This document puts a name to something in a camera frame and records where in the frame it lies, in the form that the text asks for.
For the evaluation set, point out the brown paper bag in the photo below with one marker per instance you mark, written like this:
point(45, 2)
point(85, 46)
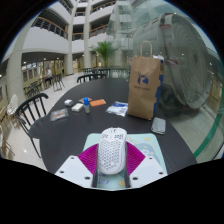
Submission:
point(143, 96)

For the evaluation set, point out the white honeycomb computer mouse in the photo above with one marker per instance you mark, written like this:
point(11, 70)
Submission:
point(112, 151)

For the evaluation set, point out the person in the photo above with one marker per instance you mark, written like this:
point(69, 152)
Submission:
point(48, 74)

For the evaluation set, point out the light blue cartoon mouse pad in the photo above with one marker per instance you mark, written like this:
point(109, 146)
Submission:
point(148, 143)

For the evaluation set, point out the row of black chairs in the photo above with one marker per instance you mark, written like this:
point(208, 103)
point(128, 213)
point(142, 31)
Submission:
point(93, 75)

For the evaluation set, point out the black wooden chair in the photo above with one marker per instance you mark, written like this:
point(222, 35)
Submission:
point(33, 131)

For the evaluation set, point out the brown flat packet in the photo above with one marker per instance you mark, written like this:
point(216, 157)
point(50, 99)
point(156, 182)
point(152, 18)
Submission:
point(82, 99)

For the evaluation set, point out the clear plastic snack bag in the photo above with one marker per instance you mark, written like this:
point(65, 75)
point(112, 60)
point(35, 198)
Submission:
point(59, 114)

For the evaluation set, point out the small white box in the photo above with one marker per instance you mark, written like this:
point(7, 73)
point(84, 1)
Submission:
point(68, 102)

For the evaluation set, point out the orange flat packet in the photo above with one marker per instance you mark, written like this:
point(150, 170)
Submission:
point(98, 102)

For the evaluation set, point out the green potted plant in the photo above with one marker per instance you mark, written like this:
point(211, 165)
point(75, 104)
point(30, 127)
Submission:
point(104, 50)

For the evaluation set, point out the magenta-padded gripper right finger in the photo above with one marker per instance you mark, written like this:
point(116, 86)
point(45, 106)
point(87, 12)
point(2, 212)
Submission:
point(148, 170)

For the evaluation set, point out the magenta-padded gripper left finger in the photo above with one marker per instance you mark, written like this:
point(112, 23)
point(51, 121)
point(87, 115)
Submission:
point(73, 170)

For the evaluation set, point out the white and blue tissue pack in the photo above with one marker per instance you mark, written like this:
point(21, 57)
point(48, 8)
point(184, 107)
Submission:
point(117, 108)

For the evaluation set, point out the group of dark chairs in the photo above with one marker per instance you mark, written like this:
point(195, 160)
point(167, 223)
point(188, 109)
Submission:
point(35, 87)

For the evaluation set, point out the small blue-capped bottle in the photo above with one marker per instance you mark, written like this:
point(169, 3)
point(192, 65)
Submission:
point(86, 106)

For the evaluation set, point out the white lattice chair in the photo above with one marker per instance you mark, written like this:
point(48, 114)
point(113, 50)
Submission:
point(12, 104)

